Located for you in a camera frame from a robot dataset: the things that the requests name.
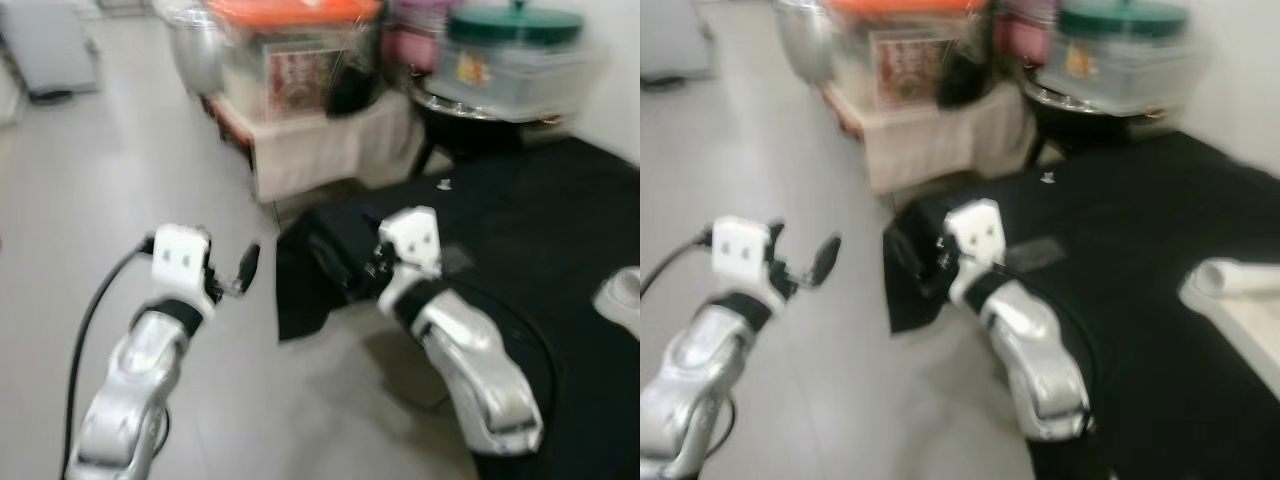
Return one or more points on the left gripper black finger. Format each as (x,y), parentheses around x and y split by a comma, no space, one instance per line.
(828,257)
(250,262)

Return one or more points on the white plastic table leg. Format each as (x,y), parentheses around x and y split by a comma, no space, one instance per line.
(1235,277)

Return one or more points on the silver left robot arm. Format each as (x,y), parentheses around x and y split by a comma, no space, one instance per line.
(140,380)
(700,380)

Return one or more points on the white plastic children table top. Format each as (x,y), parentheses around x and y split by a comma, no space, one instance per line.
(622,300)
(1250,320)

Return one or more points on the beige woven mat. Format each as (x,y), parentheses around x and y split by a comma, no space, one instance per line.
(940,140)
(330,150)

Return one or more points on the black stool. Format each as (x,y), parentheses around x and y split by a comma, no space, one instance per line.
(435,160)

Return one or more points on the black tablecloth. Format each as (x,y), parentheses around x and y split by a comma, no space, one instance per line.
(540,300)
(1150,250)

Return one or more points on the black round bowl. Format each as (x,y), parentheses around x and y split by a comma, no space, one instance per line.
(1090,115)
(480,125)

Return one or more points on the red printed box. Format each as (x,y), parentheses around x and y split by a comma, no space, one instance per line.
(297,82)
(910,70)

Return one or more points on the black bag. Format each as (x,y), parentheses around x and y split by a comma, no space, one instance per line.
(350,80)
(960,75)

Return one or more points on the stainless steel pot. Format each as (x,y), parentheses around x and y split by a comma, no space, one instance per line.
(808,40)
(195,45)

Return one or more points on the black round floor object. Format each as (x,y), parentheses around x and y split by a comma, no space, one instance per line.
(52,97)
(667,84)

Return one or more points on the clear plastic storage box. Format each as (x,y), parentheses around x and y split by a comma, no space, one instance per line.
(1125,75)
(520,80)

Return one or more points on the pink container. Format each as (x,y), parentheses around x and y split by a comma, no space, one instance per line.
(1028,30)
(415,35)

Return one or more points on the clear bin with orange lid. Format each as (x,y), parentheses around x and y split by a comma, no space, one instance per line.
(900,20)
(300,30)

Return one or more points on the white appliance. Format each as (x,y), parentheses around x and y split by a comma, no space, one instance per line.
(50,45)
(675,40)

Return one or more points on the green round lid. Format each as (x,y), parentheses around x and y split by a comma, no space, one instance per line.
(1125,18)
(515,22)

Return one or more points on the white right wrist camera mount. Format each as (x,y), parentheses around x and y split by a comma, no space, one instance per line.
(412,245)
(975,240)

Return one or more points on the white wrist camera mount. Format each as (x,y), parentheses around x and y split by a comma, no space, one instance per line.
(975,240)
(412,245)
(182,258)
(742,252)

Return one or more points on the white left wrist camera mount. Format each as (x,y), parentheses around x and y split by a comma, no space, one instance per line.
(182,258)
(742,252)

